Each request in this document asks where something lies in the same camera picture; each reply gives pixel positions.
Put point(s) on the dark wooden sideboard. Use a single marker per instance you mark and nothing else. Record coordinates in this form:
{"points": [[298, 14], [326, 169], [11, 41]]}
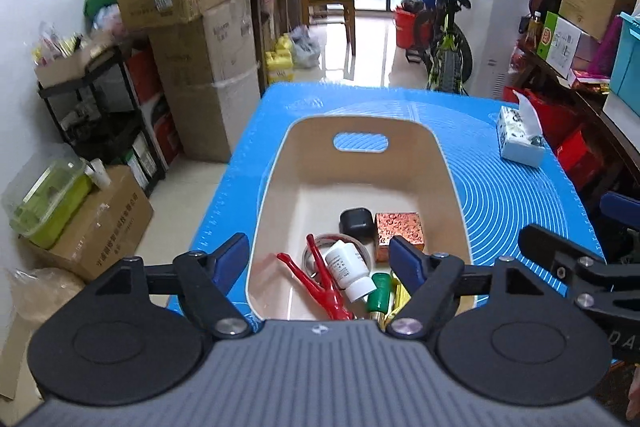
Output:
{"points": [[590, 107]]}

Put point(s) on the green and black bicycle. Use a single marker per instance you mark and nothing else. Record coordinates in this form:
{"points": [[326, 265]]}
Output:
{"points": [[447, 52]]}

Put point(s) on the blue silicone mat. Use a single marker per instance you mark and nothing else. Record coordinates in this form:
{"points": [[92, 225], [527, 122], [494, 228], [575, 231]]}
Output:
{"points": [[500, 207]]}

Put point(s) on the grey-printed cardboard box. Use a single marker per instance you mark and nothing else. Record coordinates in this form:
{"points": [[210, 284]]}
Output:
{"points": [[205, 47]]}

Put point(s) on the grey plastic bag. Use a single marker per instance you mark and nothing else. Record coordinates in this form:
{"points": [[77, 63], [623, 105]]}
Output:
{"points": [[305, 47]]}

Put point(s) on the black-printed cardboard box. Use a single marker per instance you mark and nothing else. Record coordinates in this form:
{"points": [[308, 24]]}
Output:
{"points": [[105, 232]]}

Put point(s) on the black shelf rack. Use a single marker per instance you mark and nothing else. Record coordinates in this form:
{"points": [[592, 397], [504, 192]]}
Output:
{"points": [[105, 127]]}

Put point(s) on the red gift bag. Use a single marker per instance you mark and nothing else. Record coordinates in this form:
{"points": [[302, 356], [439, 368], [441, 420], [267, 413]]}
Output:
{"points": [[550, 112]]}

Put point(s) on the red bucket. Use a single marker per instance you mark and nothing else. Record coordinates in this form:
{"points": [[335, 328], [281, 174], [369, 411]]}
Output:
{"points": [[407, 24]]}

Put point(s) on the white paper cup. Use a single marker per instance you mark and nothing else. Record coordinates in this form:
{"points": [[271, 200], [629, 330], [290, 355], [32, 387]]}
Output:
{"points": [[100, 174]]}

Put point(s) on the orange patterned box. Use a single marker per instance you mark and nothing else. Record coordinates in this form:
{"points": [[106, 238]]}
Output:
{"points": [[400, 229]]}

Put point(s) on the green capped marker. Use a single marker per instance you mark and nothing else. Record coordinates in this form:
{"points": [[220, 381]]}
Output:
{"points": [[380, 292]]}

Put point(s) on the oil bottle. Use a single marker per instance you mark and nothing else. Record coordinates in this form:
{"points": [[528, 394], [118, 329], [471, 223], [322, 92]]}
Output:
{"points": [[534, 32]]}

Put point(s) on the white freezer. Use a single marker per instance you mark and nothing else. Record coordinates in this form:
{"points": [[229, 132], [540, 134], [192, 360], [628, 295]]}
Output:
{"points": [[505, 17]]}

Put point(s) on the clear bag of grain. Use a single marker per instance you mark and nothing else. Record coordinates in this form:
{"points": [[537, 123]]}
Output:
{"points": [[30, 307]]}

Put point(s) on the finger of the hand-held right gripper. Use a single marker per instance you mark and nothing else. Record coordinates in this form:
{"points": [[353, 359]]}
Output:
{"points": [[545, 244], [620, 207]]}

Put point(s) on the printed tissue pack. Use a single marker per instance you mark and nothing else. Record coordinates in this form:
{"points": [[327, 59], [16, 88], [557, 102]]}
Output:
{"points": [[520, 137]]}

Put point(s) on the teal storage box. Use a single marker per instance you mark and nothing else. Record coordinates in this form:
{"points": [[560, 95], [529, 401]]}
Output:
{"points": [[627, 62]]}

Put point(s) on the red plastic clamp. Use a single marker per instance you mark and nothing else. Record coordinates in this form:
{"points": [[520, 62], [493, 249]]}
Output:
{"points": [[325, 292]]}

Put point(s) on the black earbud case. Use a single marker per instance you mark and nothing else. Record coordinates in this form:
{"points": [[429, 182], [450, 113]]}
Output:
{"points": [[356, 222]]}

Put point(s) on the white tape roll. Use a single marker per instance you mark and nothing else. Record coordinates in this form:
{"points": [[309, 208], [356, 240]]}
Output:
{"points": [[361, 246]]}

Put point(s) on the yellow plastic item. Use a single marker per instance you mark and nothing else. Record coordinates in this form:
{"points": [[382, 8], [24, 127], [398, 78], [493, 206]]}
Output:
{"points": [[400, 298]]}

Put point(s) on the white medicine bottle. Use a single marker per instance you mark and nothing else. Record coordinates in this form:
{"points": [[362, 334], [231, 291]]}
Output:
{"points": [[345, 269]]}

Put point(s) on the green container with clear lid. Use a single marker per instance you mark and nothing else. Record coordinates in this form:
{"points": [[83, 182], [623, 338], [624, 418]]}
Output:
{"points": [[45, 207]]}

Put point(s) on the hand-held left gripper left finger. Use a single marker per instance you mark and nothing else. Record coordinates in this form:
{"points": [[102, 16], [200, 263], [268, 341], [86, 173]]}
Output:
{"points": [[227, 264]]}

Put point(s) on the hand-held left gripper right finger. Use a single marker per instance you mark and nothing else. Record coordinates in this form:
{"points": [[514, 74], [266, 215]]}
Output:
{"points": [[406, 259]]}

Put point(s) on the beige plastic bin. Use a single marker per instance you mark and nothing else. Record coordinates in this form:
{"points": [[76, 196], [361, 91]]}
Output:
{"points": [[370, 177]]}

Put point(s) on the green and white box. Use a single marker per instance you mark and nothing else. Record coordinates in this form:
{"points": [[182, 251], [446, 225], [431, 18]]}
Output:
{"points": [[557, 42]]}

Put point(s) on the red and white appliance box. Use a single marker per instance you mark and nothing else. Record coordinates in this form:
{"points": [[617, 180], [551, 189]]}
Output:
{"points": [[155, 107]]}

